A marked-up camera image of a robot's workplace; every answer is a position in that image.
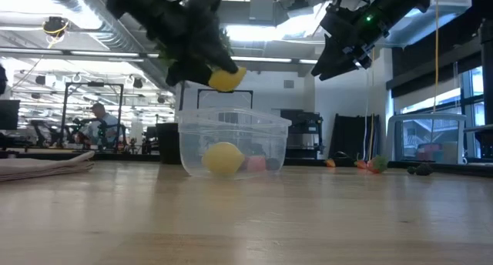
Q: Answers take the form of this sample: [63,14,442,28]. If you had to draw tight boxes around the small yellow lemon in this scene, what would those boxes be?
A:
[207,66,247,93]

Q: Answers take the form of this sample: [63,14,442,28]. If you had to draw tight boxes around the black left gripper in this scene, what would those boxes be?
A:
[153,0,240,87]

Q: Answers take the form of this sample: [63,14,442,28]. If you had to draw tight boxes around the round ceiling sensor yellow cable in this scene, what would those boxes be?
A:
[42,16,70,49]

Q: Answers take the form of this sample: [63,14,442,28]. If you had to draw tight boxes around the black leaning panel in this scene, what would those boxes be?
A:
[329,113,381,162]

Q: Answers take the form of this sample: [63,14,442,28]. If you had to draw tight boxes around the long ceiling light strip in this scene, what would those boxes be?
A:
[230,55,319,65]

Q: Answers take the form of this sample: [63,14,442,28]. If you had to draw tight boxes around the black equipment cart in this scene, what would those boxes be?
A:
[280,109,324,160]

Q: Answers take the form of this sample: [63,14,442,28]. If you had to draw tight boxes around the white framed chair back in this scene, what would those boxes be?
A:
[387,112,467,165]

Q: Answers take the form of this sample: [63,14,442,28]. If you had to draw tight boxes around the yellow hanging cable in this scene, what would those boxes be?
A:
[431,0,440,114]

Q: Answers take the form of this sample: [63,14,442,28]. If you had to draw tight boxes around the pink block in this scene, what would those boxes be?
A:
[246,156,267,173]

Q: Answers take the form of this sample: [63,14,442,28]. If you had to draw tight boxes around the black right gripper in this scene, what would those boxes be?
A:
[310,2,391,82]

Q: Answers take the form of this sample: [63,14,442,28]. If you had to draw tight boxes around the clear plastic tupperware container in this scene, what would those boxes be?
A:
[176,106,293,180]

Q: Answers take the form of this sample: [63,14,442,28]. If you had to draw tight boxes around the large yellow lemon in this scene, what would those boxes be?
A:
[201,141,247,176]

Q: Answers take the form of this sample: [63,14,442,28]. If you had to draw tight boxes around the black frame with camera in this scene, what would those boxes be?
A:
[196,87,254,110]

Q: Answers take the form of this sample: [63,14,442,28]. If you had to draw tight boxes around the black tall rig frame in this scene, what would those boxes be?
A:
[59,82,125,149]

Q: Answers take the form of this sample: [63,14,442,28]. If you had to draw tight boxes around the black computer monitor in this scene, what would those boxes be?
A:
[0,99,21,131]

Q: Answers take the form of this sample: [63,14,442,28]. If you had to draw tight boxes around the green leafy toy produce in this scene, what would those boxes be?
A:
[373,155,389,173]

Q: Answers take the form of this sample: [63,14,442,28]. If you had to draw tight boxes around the dark green toy produce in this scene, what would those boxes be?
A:
[415,163,435,177]

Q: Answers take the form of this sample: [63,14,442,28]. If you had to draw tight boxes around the person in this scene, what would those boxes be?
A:
[86,102,125,143]

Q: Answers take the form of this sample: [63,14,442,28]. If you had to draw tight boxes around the black planter pot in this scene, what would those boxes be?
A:
[156,122,182,165]

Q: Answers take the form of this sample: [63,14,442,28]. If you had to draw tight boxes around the folded beige cloth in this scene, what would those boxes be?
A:
[0,149,96,183]

